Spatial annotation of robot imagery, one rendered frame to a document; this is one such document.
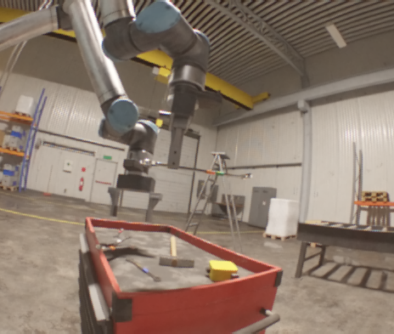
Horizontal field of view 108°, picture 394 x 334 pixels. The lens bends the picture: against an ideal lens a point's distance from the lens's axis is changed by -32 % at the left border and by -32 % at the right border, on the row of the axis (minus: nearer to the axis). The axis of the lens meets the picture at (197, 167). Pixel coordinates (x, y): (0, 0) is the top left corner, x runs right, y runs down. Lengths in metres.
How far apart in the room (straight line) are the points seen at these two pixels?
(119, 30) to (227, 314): 0.73
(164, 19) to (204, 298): 0.57
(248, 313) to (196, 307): 0.19
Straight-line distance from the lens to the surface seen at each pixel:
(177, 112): 0.42
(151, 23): 0.46
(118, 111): 0.60
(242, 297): 0.55
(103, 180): 10.66
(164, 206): 11.71
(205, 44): 0.56
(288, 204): 7.01
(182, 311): 0.45
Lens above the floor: 1.13
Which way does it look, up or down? 8 degrees up
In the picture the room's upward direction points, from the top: 8 degrees clockwise
